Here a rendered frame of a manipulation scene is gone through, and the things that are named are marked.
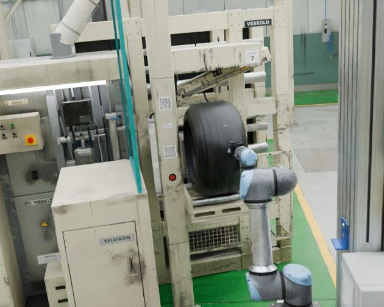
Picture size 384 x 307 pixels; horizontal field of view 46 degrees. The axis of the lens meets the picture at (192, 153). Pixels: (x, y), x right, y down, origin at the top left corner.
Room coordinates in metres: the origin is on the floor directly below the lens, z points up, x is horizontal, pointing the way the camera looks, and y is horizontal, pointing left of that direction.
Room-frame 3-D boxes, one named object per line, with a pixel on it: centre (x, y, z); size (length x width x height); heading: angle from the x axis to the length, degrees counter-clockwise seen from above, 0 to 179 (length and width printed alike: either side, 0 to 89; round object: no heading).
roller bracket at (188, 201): (2.69, 0.07, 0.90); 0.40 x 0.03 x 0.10; 10
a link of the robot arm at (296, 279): (1.65, -0.38, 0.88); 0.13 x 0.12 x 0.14; 89
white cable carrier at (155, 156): (2.61, 0.22, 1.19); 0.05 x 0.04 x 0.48; 10
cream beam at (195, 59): (3.03, -0.18, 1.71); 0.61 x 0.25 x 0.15; 100
